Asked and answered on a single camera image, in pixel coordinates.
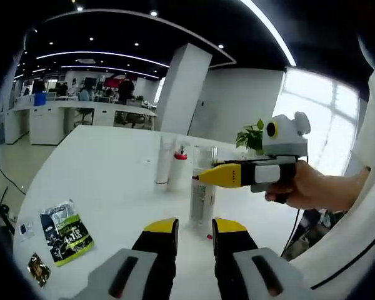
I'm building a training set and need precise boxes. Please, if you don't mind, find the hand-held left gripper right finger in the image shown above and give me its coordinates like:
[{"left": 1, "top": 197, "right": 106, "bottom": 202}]
[{"left": 212, "top": 217, "right": 313, "bottom": 300}]

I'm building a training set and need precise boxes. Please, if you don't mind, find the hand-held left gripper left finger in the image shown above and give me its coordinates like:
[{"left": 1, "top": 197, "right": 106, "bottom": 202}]
[{"left": 76, "top": 217, "right": 179, "bottom": 300}]

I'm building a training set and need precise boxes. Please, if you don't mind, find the clear cap skincare bottle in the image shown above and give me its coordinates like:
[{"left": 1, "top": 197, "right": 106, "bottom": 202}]
[{"left": 189, "top": 146, "right": 219, "bottom": 241}]

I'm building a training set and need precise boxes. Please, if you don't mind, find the red collar skincare bottle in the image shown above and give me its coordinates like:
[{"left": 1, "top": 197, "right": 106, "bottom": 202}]
[{"left": 171, "top": 139, "right": 190, "bottom": 192}]

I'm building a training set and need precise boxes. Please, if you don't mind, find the white skincare tube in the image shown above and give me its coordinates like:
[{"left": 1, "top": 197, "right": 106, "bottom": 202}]
[{"left": 154, "top": 134, "right": 177, "bottom": 188}]

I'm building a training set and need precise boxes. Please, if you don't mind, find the green black skincare sachet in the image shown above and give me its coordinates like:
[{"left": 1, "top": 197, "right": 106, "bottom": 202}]
[{"left": 39, "top": 199, "right": 96, "bottom": 268}]

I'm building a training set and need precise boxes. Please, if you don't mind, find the gold skincare sachet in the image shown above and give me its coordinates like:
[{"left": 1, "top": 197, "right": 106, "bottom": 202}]
[{"left": 26, "top": 252, "right": 52, "bottom": 289}]

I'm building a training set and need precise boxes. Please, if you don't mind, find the clear skincare sachet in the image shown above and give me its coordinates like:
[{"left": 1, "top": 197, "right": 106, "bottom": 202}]
[{"left": 17, "top": 220, "right": 36, "bottom": 242}]

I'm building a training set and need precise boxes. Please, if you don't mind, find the person's right hand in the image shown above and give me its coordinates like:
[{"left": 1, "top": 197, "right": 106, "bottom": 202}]
[{"left": 264, "top": 161, "right": 320, "bottom": 209}]

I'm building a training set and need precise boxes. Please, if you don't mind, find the potted green plant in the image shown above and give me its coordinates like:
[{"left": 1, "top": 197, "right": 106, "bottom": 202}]
[{"left": 236, "top": 118, "right": 266, "bottom": 156}]

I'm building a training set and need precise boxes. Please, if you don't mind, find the bright window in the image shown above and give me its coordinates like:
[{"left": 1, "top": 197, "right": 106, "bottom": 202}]
[{"left": 273, "top": 67, "right": 363, "bottom": 178}]

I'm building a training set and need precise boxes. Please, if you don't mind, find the person's white shirt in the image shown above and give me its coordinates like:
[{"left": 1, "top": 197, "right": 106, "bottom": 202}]
[{"left": 281, "top": 34, "right": 375, "bottom": 291}]

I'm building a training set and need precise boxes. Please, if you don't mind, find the dark patterned cloth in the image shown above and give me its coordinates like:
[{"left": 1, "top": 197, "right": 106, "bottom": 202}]
[{"left": 284, "top": 208, "right": 346, "bottom": 262}]

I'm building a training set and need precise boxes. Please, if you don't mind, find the white square pillar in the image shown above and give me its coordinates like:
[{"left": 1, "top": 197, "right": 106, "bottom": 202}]
[{"left": 158, "top": 42, "right": 213, "bottom": 136}]

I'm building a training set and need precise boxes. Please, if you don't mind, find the long ceiling light strip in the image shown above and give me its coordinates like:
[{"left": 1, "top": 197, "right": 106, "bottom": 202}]
[{"left": 240, "top": 0, "right": 298, "bottom": 66}]

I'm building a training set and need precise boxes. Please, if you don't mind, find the white chest device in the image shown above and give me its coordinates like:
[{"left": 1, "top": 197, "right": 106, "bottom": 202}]
[{"left": 357, "top": 34, "right": 375, "bottom": 71}]

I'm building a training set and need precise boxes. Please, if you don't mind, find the black monitor stand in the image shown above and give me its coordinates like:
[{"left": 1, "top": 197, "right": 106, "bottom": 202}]
[{"left": 0, "top": 184, "right": 18, "bottom": 234}]

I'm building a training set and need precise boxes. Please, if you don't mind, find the white office desk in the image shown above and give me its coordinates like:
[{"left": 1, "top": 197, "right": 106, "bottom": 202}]
[
  {"left": 2, "top": 107, "right": 31, "bottom": 145},
  {"left": 29, "top": 104, "right": 158, "bottom": 146}
]

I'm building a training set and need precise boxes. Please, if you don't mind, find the group of ceiling spotlights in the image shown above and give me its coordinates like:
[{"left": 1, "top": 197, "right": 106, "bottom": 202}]
[{"left": 32, "top": 5, "right": 224, "bottom": 49}]

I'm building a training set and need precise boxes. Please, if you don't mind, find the blue box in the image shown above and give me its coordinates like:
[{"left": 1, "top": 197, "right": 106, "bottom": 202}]
[{"left": 33, "top": 92, "right": 48, "bottom": 107}]

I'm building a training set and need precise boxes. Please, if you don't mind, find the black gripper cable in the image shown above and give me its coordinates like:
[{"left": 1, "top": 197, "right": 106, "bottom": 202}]
[{"left": 281, "top": 207, "right": 301, "bottom": 257}]

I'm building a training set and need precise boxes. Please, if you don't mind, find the black device cable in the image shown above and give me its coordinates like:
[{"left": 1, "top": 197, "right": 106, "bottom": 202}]
[{"left": 309, "top": 224, "right": 375, "bottom": 290}]

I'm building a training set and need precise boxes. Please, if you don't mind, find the red wall poster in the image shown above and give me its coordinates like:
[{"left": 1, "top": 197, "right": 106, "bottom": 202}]
[{"left": 104, "top": 74, "right": 126, "bottom": 90}]

